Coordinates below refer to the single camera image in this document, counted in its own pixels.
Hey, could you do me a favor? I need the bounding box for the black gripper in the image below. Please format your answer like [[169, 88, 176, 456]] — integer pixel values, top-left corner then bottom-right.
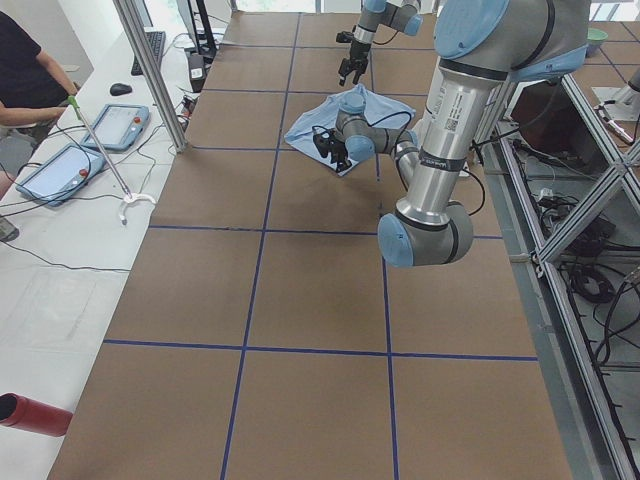
[[338, 39, 371, 86], [329, 140, 350, 173]]

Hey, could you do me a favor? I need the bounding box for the light blue t-shirt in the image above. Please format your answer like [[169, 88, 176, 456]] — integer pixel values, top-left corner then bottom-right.
[[285, 85, 417, 176]]

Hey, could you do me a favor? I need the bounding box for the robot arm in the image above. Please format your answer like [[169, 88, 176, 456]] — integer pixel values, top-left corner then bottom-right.
[[314, 1, 590, 267], [336, 0, 423, 86]]

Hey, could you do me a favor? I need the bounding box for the black power adapter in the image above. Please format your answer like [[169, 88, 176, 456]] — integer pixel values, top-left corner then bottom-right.
[[187, 52, 207, 93]]

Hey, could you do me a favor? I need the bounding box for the black keyboard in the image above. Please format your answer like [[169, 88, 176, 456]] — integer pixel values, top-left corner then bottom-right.
[[130, 30, 167, 77]]

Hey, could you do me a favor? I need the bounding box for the metal reacher grabber tool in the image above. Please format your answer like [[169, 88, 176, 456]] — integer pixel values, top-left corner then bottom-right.
[[67, 95, 157, 226]]

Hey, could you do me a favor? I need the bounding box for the far teach pendant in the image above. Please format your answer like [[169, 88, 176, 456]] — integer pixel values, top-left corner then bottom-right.
[[91, 104, 150, 153]]

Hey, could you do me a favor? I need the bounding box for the teach pendant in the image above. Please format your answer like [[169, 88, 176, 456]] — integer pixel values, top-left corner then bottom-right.
[[91, 104, 150, 153], [16, 144, 105, 207]]

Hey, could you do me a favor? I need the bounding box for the black computer mouse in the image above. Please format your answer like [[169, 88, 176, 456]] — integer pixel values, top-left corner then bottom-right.
[[109, 83, 132, 97]]

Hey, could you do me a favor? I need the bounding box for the near teach pendant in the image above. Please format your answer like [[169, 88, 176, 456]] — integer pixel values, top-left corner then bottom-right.
[[16, 144, 105, 207]]

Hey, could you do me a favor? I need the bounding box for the seated person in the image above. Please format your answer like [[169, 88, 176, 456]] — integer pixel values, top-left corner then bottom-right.
[[0, 9, 81, 244]]

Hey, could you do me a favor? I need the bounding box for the red bottle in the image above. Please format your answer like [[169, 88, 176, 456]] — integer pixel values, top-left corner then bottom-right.
[[1, 393, 73, 437]]

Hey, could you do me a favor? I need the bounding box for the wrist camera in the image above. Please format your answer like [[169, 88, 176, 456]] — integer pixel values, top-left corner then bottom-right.
[[336, 31, 354, 44], [312, 126, 333, 158]]

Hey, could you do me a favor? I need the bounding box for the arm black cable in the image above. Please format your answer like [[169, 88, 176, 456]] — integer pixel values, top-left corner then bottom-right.
[[372, 27, 404, 47], [362, 107, 486, 216]]

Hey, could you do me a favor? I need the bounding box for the aluminium table frame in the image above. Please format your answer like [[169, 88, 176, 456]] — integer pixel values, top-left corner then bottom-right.
[[476, 64, 639, 479]]

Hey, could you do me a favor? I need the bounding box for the aluminium frame post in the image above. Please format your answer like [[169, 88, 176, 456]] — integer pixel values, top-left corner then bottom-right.
[[113, 0, 187, 153]]

